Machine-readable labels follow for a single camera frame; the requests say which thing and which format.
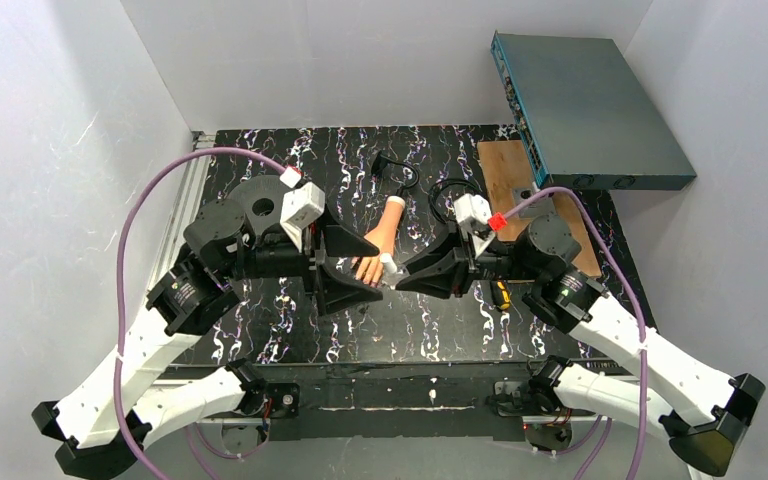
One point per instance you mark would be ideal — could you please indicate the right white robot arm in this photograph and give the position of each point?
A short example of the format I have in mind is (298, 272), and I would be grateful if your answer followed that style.
(702, 413)

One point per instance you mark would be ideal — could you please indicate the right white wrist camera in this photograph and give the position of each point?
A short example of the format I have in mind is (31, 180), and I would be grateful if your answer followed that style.
(473, 212)

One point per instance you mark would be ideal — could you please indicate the wooden board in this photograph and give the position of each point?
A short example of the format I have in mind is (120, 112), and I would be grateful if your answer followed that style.
(507, 171)

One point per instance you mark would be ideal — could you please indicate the metal stand mount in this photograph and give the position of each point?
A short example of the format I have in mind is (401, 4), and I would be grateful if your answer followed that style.
(542, 206)

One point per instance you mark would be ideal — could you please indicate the yellow black screwdriver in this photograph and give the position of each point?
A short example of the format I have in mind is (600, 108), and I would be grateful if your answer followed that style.
(500, 295)

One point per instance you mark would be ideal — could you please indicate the grey round disc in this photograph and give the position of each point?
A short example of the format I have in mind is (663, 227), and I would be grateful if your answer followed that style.
(261, 199)

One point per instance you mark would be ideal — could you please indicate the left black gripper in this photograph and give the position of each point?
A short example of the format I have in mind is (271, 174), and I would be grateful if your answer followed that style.
(319, 266)

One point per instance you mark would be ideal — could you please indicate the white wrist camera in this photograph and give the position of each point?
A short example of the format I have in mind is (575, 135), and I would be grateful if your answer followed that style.
(473, 212)
(301, 206)

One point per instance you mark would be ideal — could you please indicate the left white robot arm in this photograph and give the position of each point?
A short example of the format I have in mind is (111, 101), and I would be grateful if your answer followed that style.
(115, 414)

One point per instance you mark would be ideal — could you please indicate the clear nail polish bottle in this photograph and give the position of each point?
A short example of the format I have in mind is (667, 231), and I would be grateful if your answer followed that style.
(392, 272)

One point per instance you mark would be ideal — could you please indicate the mannequin hand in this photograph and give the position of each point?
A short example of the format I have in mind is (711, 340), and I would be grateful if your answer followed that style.
(383, 236)

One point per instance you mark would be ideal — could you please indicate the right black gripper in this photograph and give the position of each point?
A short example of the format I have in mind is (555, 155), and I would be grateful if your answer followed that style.
(462, 266)

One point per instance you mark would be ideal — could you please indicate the blue network switch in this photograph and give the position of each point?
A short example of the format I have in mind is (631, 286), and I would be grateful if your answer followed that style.
(584, 119)

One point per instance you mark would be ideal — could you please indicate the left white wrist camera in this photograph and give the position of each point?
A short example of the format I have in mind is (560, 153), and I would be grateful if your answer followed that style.
(301, 206)

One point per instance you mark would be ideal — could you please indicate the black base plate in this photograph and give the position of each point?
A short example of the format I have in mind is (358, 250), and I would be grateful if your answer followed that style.
(410, 400)

